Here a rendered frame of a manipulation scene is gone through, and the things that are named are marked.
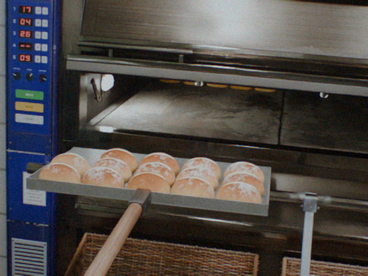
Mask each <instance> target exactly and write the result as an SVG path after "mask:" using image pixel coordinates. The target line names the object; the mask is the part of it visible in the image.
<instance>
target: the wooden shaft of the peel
mask: <svg viewBox="0 0 368 276"><path fill-rule="evenodd" d="M141 213H142V207H141V205H140V204H138V203H135V202H134V203H131V204H130V205H129V206H128V208H127V210H126V212H125V213H124V215H123V216H122V217H121V218H120V220H119V222H118V223H117V225H116V227H115V228H114V230H113V231H112V233H111V234H110V236H109V237H108V239H107V241H106V243H104V245H103V246H102V248H101V249H100V251H99V253H98V254H97V256H96V257H95V259H94V261H93V262H92V264H91V265H90V267H89V268H88V270H86V272H85V274H84V275H83V276H105V275H106V273H107V272H108V269H109V268H110V266H111V265H112V263H113V261H114V259H115V258H116V255H117V254H118V252H119V251H120V249H121V247H122V246H123V244H124V243H125V241H126V239H127V237H128V235H129V233H130V232H131V230H132V228H133V226H134V225H135V223H136V221H137V220H138V218H139V217H140V215H141Z"/></svg>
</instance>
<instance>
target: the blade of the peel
mask: <svg viewBox="0 0 368 276"><path fill-rule="evenodd" d="M105 151H107V150H101V149H89V148H78V147H73V148H72V149H71V150H69V151H68V152H72V153H75V154H78V155H79V156H81V157H83V158H84V159H85V160H86V161H87V162H88V164H89V167H90V170H91V169H92V166H93V165H94V163H96V162H97V161H99V160H100V158H101V156H102V154H103V153H104V152H105ZM68 152H66V153H68ZM132 155H133V156H134V157H135V158H136V160H137V162H138V167H137V169H138V168H139V167H140V162H141V161H142V159H143V158H144V157H146V156H147V155H142V154H136V153H132ZM174 159H175V160H176V161H177V162H178V164H179V173H180V172H181V171H182V167H183V165H184V164H185V163H186V162H187V161H188V160H191V159H183V158H174ZM215 163H217V164H218V166H219V168H220V171H221V177H220V178H219V180H218V187H217V188H216V189H215V190H214V198H207V197H196V196H190V195H179V194H174V193H171V191H170V193H163V192H157V191H152V192H151V204H161V205H171V206H182V207H188V208H193V209H203V210H213V211H220V212H230V213H241V214H251V215H257V216H268V208H269V191H270V174H271V167H265V166H257V167H259V169H260V170H261V171H262V173H263V175H264V182H263V186H264V192H263V194H262V195H261V198H262V202H261V203H256V202H245V201H235V200H224V199H218V198H216V194H217V193H218V191H219V190H220V188H221V184H222V182H223V179H224V173H225V171H226V169H227V167H228V166H230V165H232V164H233V163H224V162H215ZM49 164H51V162H50V163H49ZM49 164H47V165H49ZM47 165H45V166H47ZM45 166H44V167H45ZM44 167H42V168H41V169H39V170H37V171H36V172H35V173H33V174H32V175H30V176H28V177H26V189H27V190H38V191H48V192H54V193H65V194H75V195H81V196H91V197H97V198H107V199H113V200H124V201H129V200H130V198H131V196H132V194H133V193H134V192H135V190H136V189H127V185H128V182H129V181H128V182H125V187H124V188H119V187H108V186H98V185H87V184H82V181H81V183H75V182H65V181H54V180H49V179H39V175H40V173H41V170H42V169H43V168H44ZM137 169H136V170H137ZM179 173H178V174H177V175H176V176H175V180H176V178H177V176H178V175H179ZM81 180H82V178H81ZM174 183H175V182H174Z"/></svg>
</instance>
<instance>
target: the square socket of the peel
mask: <svg viewBox="0 0 368 276"><path fill-rule="evenodd" d="M151 192H152V190H151V189H142V188H137V189H136V190H135V192H134V193H133V194H132V196H131V198H130V200H129V201H128V206H129V205H130V204H131V203H134V202H135V203H138V204H140V205H141V207H142V213H141V215H140V217H143V215H144V213H145V211H146V210H147V208H148V206H149V204H150V203H151Z"/></svg>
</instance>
